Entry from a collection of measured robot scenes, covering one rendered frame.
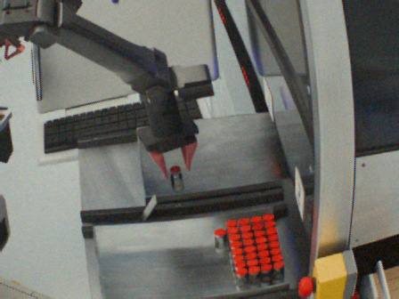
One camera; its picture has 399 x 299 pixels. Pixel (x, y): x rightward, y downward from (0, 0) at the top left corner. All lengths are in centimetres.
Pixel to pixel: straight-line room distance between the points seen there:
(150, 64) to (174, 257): 35
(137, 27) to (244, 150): 49
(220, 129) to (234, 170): 15
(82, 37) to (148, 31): 83
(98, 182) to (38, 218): 149
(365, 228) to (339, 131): 21
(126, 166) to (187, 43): 48
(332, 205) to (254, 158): 60
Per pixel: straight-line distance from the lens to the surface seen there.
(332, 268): 151
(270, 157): 208
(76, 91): 249
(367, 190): 151
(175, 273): 178
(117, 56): 170
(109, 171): 208
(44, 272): 324
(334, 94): 140
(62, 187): 368
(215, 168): 205
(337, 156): 145
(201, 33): 246
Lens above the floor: 199
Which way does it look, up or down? 32 degrees down
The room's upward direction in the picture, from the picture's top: 5 degrees counter-clockwise
